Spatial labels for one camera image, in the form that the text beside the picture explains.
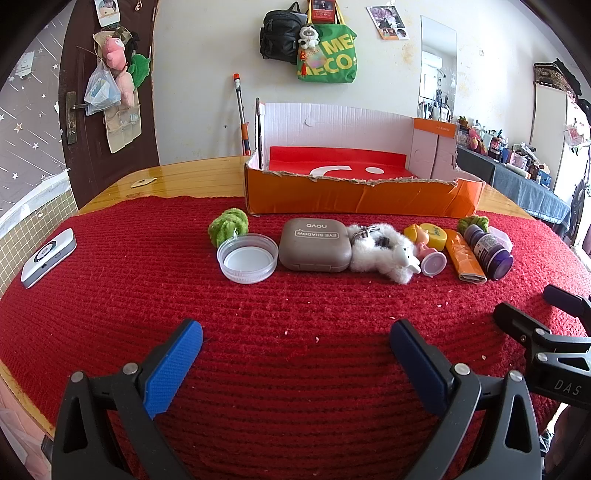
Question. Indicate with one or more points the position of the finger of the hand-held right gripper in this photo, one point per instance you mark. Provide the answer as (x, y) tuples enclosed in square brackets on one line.
[(519, 321), (568, 300)]

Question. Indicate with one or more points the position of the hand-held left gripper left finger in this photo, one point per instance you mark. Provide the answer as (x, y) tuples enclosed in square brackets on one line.
[(173, 364)]

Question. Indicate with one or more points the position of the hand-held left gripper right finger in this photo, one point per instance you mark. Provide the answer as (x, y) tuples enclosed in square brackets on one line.
[(420, 364)]

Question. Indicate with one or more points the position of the purple bottle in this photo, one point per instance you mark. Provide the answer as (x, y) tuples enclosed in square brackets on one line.
[(489, 254)]

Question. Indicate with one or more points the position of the clear square plastic box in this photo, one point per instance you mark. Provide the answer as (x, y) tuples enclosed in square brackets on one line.
[(503, 239)]

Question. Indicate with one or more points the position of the orange packet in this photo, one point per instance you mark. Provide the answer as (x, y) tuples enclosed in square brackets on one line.
[(464, 258)]

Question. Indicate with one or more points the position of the green scrunchie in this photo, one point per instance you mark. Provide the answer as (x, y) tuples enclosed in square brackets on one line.
[(466, 224), (226, 224)]

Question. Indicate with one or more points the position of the yellow-haired doll figurine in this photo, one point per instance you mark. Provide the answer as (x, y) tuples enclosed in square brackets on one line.
[(422, 251)]

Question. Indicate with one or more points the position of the white plush bunny hair clip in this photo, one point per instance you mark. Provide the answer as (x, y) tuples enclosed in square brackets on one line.
[(383, 254)]

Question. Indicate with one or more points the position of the yellow round tin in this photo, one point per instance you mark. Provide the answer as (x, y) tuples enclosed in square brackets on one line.
[(437, 236)]

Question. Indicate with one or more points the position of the clear round plastic lid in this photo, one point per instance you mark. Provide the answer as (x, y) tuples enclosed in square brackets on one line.
[(247, 261)]

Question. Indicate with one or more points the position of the grey eyeshadow case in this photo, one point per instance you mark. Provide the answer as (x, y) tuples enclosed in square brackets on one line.
[(314, 244)]

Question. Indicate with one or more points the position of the orange cardboard box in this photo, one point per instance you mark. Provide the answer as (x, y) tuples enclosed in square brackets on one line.
[(346, 198)]

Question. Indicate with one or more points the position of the red knitted blanket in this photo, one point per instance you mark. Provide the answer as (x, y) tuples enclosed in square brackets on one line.
[(295, 314)]

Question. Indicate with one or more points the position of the white and grey device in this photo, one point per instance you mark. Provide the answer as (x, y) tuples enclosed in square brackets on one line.
[(46, 258)]

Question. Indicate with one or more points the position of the small beige tag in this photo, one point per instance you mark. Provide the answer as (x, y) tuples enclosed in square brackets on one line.
[(141, 183)]

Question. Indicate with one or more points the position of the brown door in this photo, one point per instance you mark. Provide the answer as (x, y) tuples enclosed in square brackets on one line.
[(147, 129)]

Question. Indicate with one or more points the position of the orange and grey mop stick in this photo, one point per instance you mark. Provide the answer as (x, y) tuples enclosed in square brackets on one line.
[(242, 115)]

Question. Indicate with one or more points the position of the clear plastic bag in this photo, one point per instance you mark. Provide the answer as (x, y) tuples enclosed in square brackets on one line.
[(101, 92)]

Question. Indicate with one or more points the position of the green plush toy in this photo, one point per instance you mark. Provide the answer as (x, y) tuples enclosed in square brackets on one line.
[(140, 67)]

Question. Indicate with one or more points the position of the pink plush toy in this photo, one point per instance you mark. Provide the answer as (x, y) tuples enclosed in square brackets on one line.
[(114, 50)]

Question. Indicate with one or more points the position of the green tote bag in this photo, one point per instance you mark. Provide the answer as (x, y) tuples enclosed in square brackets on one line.
[(337, 55)]

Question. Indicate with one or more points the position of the black backpack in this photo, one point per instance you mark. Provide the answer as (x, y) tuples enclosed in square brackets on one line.
[(279, 34)]

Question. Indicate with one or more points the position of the card on door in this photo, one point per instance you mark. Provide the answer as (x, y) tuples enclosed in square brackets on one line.
[(107, 10)]

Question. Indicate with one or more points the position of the frameless wall mirror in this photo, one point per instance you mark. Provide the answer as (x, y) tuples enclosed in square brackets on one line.
[(436, 69)]

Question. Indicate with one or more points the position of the wall photos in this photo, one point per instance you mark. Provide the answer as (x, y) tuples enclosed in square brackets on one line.
[(388, 21)]

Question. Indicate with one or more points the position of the red wall card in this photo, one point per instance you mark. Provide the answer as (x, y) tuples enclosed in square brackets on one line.
[(322, 10)]

